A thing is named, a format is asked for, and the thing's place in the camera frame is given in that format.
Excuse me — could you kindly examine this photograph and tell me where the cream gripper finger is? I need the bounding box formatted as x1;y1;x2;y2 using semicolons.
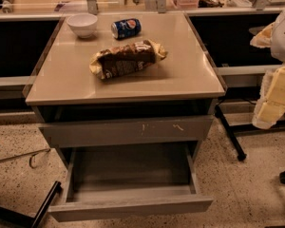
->
250;23;274;48
252;64;285;129

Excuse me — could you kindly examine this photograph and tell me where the grey drawer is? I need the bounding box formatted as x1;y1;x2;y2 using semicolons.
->
40;115;213;148
49;142;213;222

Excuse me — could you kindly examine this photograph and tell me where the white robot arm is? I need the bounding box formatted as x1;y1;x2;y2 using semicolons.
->
250;9;285;129

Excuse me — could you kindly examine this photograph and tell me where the grey top drawer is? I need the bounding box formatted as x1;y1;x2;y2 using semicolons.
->
40;115;213;148

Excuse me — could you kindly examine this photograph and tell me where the grey drawer cabinet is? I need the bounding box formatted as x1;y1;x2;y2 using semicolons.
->
26;12;225;163

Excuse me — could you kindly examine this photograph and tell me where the blue pepsi can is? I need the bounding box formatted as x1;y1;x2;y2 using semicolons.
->
111;18;142;40

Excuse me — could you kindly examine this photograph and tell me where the brown chip bag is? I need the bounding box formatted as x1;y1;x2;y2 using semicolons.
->
89;40;167;80

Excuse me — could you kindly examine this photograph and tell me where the white ceramic bowl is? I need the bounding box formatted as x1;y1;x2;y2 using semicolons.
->
66;13;98;38

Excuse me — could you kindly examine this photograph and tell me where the black floor stand left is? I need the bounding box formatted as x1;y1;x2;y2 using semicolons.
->
0;180;62;228

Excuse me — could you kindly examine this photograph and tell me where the black table leg frame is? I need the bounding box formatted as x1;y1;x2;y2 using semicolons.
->
215;105;285;162

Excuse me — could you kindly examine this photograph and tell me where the thin floor cable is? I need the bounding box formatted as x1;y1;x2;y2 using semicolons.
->
0;147;51;169

